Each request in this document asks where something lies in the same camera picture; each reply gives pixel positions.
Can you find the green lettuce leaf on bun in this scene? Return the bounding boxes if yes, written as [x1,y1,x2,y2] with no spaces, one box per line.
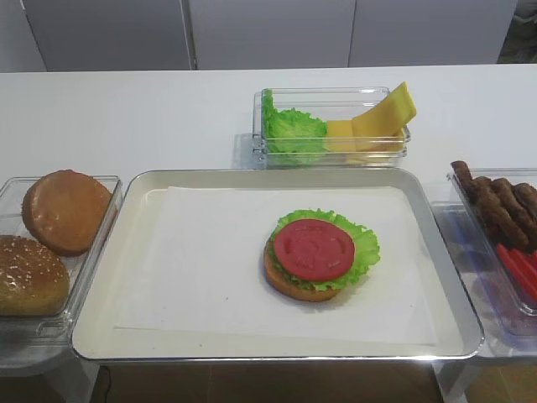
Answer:
[268,209,380,290]

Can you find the sesame seed bun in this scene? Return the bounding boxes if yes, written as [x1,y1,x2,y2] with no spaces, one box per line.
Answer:
[1,235,70,317]

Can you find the plain brown bun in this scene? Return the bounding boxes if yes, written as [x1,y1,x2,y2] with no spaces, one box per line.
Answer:
[21,170,112,257]

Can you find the silver metal tray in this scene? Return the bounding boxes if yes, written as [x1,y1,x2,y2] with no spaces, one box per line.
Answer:
[72,168,483,361]

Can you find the leaning yellow cheese slice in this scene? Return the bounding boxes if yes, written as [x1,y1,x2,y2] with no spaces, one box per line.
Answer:
[351,81,417,151]

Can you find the green lettuce in container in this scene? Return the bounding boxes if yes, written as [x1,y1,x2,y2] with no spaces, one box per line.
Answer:
[262,90,327,156]

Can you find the red tomato slices in container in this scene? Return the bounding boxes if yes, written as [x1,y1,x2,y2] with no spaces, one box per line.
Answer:
[496,243,536,301]

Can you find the clear patty container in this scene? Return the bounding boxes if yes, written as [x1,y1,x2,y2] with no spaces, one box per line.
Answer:
[448,167,536,319]

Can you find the red tomato slice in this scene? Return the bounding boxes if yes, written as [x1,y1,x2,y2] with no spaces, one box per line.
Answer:
[273,219,356,282]

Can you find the clear bun container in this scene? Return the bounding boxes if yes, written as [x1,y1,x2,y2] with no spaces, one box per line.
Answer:
[1,175,123,345]

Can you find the flat yellow cheese slice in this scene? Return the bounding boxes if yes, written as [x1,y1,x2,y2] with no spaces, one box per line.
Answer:
[325,120,368,153]

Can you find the clear container with lettuce and cheese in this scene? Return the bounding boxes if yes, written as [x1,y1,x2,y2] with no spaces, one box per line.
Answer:
[252,86,410,168]

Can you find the brown meat patty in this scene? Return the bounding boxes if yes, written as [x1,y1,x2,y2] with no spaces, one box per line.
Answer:
[469,176,536,250]
[492,178,536,237]
[451,160,536,250]
[513,183,536,210]

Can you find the white paper sheet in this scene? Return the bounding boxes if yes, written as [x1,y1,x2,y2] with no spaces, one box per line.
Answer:
[119,187,437,344]

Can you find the bottom burger bun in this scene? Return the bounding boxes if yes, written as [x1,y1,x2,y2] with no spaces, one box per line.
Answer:
[263,241,341,302]

